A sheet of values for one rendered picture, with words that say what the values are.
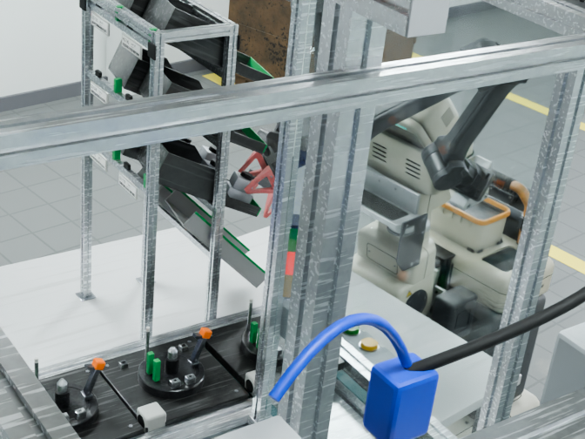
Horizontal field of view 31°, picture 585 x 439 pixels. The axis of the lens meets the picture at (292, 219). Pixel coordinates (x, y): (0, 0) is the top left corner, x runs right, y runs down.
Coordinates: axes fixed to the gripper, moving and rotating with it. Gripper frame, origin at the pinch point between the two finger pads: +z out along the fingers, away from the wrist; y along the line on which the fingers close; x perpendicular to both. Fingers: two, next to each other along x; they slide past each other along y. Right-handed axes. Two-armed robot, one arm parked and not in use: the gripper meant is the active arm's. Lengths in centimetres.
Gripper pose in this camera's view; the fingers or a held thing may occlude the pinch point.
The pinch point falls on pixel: (244, 181)
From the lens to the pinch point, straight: 247.0
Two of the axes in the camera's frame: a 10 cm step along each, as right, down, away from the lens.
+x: 3.8, 8.0, 4.7
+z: -9.0, 4.4, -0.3
